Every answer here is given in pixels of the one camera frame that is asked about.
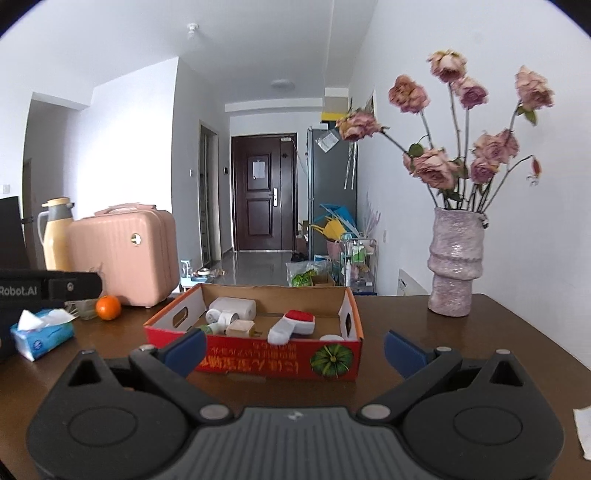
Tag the cream thermos jug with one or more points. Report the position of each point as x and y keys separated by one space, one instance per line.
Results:
x=52 y=226

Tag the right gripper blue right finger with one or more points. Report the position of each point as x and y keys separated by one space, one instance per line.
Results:
x=404 y=356

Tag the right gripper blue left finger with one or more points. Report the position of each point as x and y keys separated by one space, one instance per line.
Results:
x=185 y=353

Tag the orange fruit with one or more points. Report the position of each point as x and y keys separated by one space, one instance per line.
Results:
x=108 y=307

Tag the beige small box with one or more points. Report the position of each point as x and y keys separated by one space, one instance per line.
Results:
x=241 y=329

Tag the yellow box on fridge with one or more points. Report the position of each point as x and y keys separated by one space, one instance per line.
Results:
x=333 y=116

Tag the blue tissue pack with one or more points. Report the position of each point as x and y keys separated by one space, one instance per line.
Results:
x=36 y=334

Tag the pink hard-shell suitcase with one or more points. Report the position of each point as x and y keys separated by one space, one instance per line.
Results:
x=132 y=247

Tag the white plastic bottle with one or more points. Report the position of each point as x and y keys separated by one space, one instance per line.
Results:
x=215 y=328

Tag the white rectangular plastic container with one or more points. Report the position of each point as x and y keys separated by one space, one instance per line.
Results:
x=245 y=308

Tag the small brown cardboard box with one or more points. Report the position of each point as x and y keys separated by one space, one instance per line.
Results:
x=323 y=280

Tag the metal trolley shelf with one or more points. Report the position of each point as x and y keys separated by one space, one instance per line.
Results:
x=359 y=265

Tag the lilac textured vase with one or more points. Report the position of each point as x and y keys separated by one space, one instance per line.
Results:
x=456 y=260

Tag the grey refrigerator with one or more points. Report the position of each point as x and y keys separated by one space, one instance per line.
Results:
x=331 y=183

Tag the green snack bag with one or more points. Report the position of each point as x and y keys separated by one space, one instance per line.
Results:
x=303 y=279

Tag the white board against wall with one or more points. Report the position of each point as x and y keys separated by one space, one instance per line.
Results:
x=408 y=286

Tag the dark brown entrance door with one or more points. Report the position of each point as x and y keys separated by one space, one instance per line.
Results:
x=264 y=192

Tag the red white lint brush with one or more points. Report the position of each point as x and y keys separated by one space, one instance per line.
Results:
x=293 y=322

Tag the clear glass cup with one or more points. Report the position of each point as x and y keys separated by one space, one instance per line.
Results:
x=82 y=309

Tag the white paper sheet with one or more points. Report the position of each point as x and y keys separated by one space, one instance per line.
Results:
x=582 y=418

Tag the red cardboard fruit box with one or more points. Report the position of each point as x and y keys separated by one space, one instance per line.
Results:
x=303 y=358

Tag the dried pink rose bouquet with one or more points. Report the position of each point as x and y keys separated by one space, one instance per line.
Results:
x=470 y=177

